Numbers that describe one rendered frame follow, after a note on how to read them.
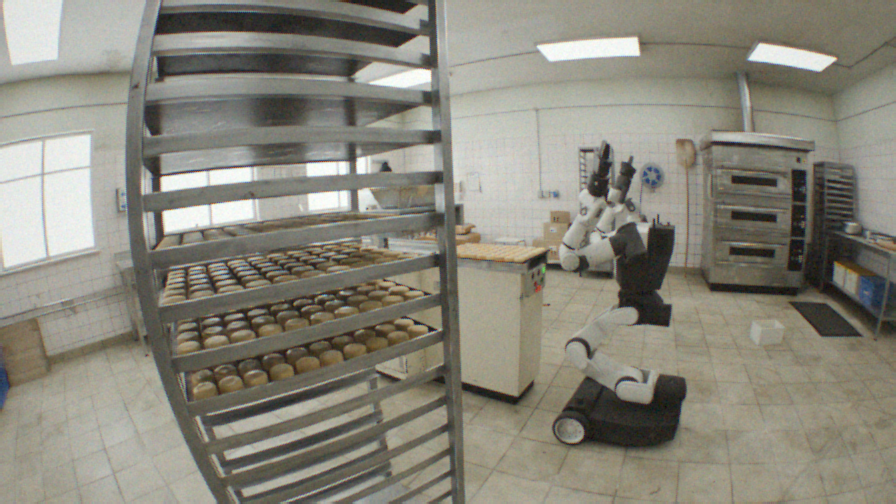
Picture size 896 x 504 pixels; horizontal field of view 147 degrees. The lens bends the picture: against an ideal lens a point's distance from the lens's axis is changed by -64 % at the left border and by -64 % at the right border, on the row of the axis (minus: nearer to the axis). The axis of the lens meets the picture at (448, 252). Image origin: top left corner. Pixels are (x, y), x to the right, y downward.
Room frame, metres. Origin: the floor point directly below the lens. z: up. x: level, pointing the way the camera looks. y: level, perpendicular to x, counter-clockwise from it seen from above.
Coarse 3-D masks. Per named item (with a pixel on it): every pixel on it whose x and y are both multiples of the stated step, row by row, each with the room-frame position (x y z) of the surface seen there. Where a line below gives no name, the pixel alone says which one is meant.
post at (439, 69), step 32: (448, 96) 0.80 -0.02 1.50; (448, 128) 0.79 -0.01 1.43; (448, 160) 0.79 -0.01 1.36; (448, 192) 0.79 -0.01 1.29; (448, 224) 0.79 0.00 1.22; (448, 256) 0.78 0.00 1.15; (448, 288) 0.78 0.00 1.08; (448, 320) 0.78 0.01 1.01; (448, 352) 0.79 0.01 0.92; (448, 384) 0.79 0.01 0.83; (448, 416) 0.80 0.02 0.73
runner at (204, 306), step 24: (384, 264) 0.72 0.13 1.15; (408, 264) 0.75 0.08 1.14; (432, 264) 0.79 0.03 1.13; (264, 288) 0.56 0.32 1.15; (288, 288) 0.59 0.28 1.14; (312, 288) 0.61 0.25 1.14; (336, 288) 0.65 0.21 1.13; (168, 312) 0.44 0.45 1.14; (192, 312) 0.47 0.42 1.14; (216, 312) 0.50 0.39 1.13
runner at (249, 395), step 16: (432, 336) 0.79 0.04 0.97; (384, 352) 0.70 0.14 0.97; (400, 352) 0.73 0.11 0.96; (320, 368) 0.61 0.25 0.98; (336, 368) 0.63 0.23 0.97; (352, 368) 0.65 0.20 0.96; (272, 384) 0.54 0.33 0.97; (288, 384) 0.56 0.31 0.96; (304, 384) 0.58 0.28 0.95; (208, 400) 0.46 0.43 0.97; (224, 400) 0.48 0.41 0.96; (240, 400) 0.50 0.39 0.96; (256, 400) 0.52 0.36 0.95; (192, 416) 0.43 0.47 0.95
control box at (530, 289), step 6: (540, 264) 2.07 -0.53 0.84; (534, 270) 1.93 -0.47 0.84; (540, 270) 2.01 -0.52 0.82; (528, 276) 1.89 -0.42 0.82; (534, 276) 1.93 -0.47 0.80; (540, 276) 2.01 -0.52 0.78; (528, 282) 1.89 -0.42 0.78; (540, 282) 2.01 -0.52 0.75; (528, 288) 1.89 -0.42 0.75; (534, 288) 1.93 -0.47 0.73; (540, 288) 2.00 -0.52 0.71; (528, 294) 1.89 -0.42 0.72
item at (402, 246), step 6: (336, 240) 3.24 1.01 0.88; (342, 240) 3.19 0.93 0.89; (366, 240) 3.00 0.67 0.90; (390, 246) 2.83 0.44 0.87; (396, 246) 2.79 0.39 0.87; (402, 246) 2.75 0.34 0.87; (408, 246) 2.72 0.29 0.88; (414, 246) 2.68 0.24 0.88; (420, 246) 2.65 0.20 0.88; (426, 246) 2.62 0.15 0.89; (432, 246) 2.58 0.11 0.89; (426, 252) 2.62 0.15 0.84; (432, 252) 2.59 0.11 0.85; (540, 258) 2.11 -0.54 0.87; (546, 258) 2.09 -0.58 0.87
